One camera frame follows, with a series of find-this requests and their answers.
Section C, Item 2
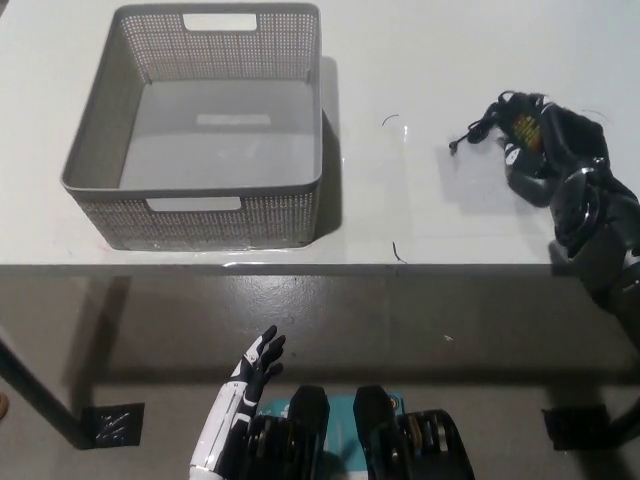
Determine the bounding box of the black metal table leg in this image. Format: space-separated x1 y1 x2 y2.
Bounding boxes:
607 389 640 441
0 327 96 449

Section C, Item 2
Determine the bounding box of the grey perforated plastic basket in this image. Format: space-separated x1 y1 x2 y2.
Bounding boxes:
60 3 322 251

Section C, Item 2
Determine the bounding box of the black power adapter with cord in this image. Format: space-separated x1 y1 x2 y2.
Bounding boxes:
448 89 551 166

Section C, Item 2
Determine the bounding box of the black floor tape patch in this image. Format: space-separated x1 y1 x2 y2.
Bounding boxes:
542 407 611 449
79 402 145 448

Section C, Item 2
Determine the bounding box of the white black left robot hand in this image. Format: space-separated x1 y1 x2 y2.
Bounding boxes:
188 324 286 476

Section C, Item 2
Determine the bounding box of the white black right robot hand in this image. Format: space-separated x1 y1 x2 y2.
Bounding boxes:
503 102 609 206

